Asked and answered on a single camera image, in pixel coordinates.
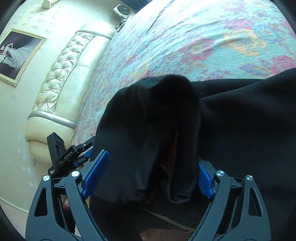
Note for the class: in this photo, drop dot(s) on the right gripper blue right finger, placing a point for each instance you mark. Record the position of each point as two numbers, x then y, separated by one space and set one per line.
206 178

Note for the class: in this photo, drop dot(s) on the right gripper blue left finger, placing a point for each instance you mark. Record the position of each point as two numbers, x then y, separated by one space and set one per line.
92 173

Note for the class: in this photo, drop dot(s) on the black pants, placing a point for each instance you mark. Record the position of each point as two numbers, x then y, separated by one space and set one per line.
157 129

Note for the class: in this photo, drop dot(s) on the cream tufted leather headboard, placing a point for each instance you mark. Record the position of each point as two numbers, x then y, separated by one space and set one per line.
61 94

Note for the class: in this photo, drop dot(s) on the framed wedding photo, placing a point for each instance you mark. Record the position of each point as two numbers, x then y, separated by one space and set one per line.
17 49

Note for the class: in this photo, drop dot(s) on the floral green bedspread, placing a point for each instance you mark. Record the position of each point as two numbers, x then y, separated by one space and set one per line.
200 40

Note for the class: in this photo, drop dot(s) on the white desk fan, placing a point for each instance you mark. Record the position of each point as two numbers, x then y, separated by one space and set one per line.
123 11

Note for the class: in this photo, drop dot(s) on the white wall air conditioner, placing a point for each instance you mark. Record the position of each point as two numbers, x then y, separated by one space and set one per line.
47 4

